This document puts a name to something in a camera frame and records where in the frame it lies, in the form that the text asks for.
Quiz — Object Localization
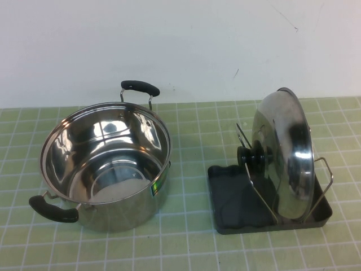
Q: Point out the silver wire lid rack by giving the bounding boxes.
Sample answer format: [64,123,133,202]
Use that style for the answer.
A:
[235,123,336,224]

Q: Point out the stainless steel lid black knob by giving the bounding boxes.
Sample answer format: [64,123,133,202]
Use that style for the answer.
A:
[236,87,316,224]

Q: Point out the green grid mat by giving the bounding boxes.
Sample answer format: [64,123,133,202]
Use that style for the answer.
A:
[0,97,361,271]

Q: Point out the stainless steel pot black handles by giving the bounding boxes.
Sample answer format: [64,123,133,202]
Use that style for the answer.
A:
[28,80,173,234]

